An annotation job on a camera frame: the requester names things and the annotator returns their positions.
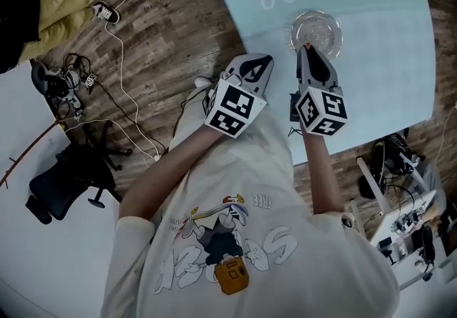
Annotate black cable bundle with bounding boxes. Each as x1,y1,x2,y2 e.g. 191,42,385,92
368,131,426,182

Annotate grey gripper device with cables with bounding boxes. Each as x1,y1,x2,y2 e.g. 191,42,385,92
41,53,99,118

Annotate clear glass plate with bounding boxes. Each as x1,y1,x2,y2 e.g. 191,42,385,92
288,10,345,61

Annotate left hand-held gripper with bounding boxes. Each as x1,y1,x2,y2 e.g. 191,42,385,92
203,54,276,139

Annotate long white cable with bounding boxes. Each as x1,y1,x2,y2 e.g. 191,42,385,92
102,0,205,161

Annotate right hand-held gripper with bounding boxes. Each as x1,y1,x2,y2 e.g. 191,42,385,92
289,46,348,139

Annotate white table leg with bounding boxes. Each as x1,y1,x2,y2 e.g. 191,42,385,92
356,156,392,218

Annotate person's left forearm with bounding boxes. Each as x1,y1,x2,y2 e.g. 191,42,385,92
119,126,231,229

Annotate light blue flowered tablecloth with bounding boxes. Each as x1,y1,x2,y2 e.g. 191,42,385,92
201,0,436,168

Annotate person's right forearm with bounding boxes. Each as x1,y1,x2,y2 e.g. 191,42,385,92
302,131,346,217

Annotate person's white printed shirt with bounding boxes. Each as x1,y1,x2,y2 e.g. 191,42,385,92
101,109,401,318

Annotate black office chair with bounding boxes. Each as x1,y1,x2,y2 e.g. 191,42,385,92
25,119,134,226

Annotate person's beige trousers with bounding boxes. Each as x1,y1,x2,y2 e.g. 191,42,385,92
169,86,223,154

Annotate white desk with equipment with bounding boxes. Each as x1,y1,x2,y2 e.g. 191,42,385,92
368,189,457,289

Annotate thin red stick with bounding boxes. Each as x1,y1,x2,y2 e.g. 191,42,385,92
0,117,68,189

